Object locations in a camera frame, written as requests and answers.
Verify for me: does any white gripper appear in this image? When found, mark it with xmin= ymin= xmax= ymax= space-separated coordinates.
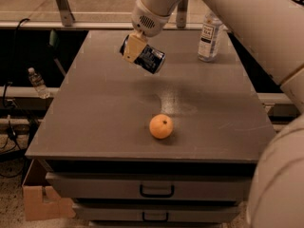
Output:
xmin=123 ymin=0 xmax=171 ymax=63

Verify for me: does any blue pepsi can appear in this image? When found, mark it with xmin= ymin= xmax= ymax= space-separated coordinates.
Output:
xmin=120 ymin=35 xmax=165 ymax=74

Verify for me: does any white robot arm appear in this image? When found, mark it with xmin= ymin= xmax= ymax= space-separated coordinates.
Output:
xmin=121 ymin=0 xmax=304 ymax=228

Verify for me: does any clear water bottle on table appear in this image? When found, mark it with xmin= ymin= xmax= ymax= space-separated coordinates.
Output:
xmin=198 ymin=10 xmax=223 ymax=62

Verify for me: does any orange fruit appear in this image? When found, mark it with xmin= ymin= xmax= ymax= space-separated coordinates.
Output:
xmin=149 ymin=114 xmax=174 ymax=140

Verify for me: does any grey drawer cabinet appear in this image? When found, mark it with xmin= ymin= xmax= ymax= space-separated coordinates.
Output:
xmin=27 ymin=30 xmax=275 ymax=228

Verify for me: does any small water bottle on ledge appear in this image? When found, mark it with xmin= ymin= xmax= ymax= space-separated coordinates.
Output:
xmin=28 ymin=67 xmax=50 ymax=99

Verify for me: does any top grey drawer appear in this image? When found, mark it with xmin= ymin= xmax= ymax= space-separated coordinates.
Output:
xmin=46 ymin=172 xmax=251 ymax=201

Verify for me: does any grey drawer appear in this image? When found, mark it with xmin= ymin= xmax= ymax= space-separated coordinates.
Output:
xmin=72 ymin=203 xmax=239 ymax=223
xmin=46 ymin=172 xmax=251 ymax=201

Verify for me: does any brown cardboard box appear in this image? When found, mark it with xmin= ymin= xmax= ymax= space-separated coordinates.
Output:
xmin=22 ymin=161 xmax=75 ymax=221

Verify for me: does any middle metal window bracket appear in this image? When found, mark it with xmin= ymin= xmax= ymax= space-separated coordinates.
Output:
xmin=176 ymin=0 xmax=188 ymax=29

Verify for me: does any metal window bracket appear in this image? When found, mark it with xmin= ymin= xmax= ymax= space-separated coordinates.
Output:
xmin=176 ymin=0 xmax=188 ymax=29
xmin=55 ymin=0 xmax=75 ymax=27

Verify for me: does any green handled tool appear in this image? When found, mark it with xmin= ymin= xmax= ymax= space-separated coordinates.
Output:
xmin=48 ymin=29 xmax=67 ymax=76

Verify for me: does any left metal window bracket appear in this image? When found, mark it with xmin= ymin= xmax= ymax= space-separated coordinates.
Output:
xmin=55 ymin=0 xmax=75 ymax=27

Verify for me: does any black cable on left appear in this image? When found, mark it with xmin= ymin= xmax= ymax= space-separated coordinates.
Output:
xmin=0 ymin=17 xmax=36 ymax=179

